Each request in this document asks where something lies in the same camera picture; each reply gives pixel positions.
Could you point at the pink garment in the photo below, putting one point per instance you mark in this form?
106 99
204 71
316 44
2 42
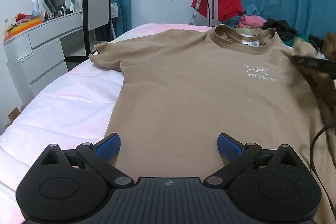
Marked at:
252 21

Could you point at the red garment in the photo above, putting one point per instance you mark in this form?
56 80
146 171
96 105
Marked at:
228 6

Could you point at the cardboard box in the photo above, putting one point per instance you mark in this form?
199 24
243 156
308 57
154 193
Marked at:
14 116

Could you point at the yellow-green garment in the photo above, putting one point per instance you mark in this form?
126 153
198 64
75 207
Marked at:
246 31

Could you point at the grey and black chair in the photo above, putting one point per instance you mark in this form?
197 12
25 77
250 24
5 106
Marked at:
98 8

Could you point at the row of small cosmetic bottles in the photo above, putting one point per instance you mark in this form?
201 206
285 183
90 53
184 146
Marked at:
65 11

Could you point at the green garment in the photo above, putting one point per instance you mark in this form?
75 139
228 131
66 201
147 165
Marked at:
298 39

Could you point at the white spray bottle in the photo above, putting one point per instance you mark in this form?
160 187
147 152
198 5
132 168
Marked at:
35 7

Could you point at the tan t-shirt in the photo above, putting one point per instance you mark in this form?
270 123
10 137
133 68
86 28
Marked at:
197 87

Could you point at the orange box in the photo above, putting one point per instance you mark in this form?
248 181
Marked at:
25 26

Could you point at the pastel bed sheet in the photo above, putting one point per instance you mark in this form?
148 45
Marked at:
65 108

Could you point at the white dressing table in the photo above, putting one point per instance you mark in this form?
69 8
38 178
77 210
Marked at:
44 35

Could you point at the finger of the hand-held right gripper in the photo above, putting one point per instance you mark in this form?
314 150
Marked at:
315 65

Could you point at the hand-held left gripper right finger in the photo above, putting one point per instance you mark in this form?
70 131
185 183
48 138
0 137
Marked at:
229 146

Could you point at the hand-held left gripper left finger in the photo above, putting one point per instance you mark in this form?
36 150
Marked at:
109 144

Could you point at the black garment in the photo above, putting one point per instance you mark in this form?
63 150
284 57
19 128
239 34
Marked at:
281 27

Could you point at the white wall-mounted box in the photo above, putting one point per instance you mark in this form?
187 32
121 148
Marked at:
114 10

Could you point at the brown paper bag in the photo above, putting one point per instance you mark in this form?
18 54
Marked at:
331 45

